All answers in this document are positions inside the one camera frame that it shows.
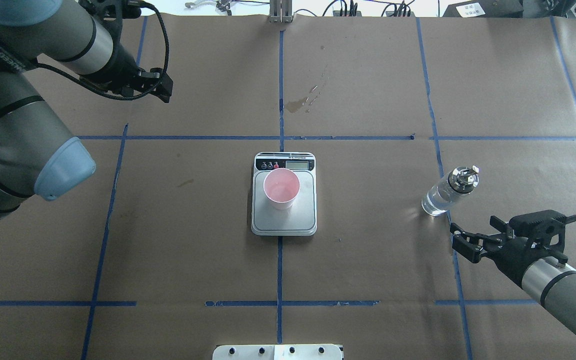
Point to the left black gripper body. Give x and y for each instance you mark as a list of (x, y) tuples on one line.
[(124, 69)]

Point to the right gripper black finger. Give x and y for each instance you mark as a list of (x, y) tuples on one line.
[(471, 246)]

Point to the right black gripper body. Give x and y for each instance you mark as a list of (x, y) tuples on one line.
[(511, 256)]

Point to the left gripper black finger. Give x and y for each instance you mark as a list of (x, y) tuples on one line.
[(164, 82)]

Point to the glass sauce bottle metal spout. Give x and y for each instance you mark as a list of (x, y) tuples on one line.
[(451, 189)]

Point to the pink plastic cup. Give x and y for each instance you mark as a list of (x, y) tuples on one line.
[(281, 187)]

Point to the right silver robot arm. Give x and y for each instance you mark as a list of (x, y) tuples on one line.
[(541, 270)]

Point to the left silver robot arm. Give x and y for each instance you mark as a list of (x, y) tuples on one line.
[(81, 41)]

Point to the white digital kitchen scale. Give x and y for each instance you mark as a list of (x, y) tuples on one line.
[(300, 220)]

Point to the black device box with label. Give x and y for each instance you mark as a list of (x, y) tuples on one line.
[(485, 9)]

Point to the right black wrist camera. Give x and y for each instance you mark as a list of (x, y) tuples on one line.
[(543, 230)]

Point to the aluminium frame post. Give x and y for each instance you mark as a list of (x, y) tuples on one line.
[(280, 11)]

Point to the white pedestal base plate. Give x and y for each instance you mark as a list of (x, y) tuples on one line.
[(278, 352)]

